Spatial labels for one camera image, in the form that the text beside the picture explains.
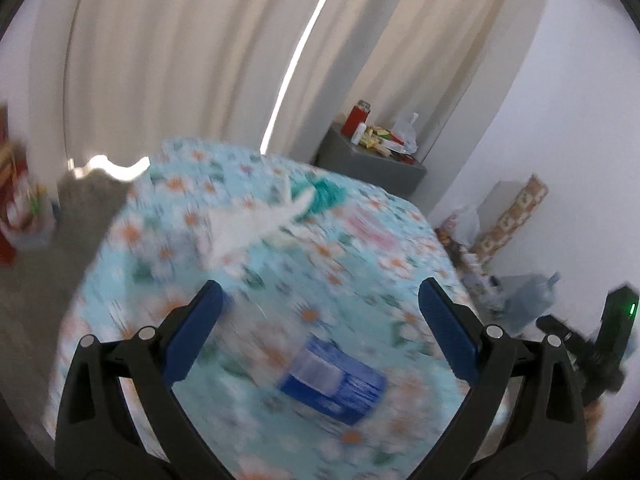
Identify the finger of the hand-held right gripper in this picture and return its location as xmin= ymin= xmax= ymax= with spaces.
xmin=536 ymin=314 xmax=598 ymax=356

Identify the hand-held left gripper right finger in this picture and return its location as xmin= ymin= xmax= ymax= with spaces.
xmin=415 ymin=277 xmax=588 ymax=480

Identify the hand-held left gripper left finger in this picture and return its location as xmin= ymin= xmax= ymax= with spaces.
xmin=55 ymin=280 xmax=241 ymax=480

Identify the blue and white packet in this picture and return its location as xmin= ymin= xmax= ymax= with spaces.
xmin=277 ymin=335 xmax=388 ymax=426

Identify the clear water jug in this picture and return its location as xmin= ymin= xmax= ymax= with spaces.
xmin=500 ymin=271 xmax=563 ymax=333

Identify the pile of small packages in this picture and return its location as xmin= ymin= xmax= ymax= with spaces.
xmin=435 ymin=227 xmax=506 ymax=311

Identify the white plastic bag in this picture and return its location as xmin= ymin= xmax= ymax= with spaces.
xmin=447 ymin=205 xmax=483 ymax=246

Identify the floral light blue sheet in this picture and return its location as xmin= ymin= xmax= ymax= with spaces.
xmin=42 ymin=137 xmax=516 ymax=480

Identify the white cloth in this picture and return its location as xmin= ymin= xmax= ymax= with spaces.
xmin=197 ymin=175 xmax=318 ymax=268

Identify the floral patterned box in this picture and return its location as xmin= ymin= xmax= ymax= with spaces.
xmin=472 ymin=174 xmax=550 ymax=263

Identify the teal crumpled cloth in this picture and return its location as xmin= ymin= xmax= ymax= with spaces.
xmin=292 ymin=175 xmax=348 ymax=221

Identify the grey cabinet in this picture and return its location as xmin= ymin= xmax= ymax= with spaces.
xmin=315 ymin=122 xmax=428 ymax=201

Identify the pile of snack packets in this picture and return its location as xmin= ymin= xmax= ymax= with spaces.
xmin=362 ymin=125 xmax=416 ymax=163

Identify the clear knotted plastic bag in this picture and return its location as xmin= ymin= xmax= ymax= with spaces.
xmin=390 ymin=112 xmax=421 ymax=153

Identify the clear bag of wrappers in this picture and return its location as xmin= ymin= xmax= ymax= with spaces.
xmin=0 ymin=170 xmax=57 ymax=252

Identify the red jar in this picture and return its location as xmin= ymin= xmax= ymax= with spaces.
xmin=341 ymin=101 xmax=373 ymax=138

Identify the cream curtain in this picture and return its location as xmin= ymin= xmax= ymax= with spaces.
xmin=20 ymin=0 xmax=558 ymax=221

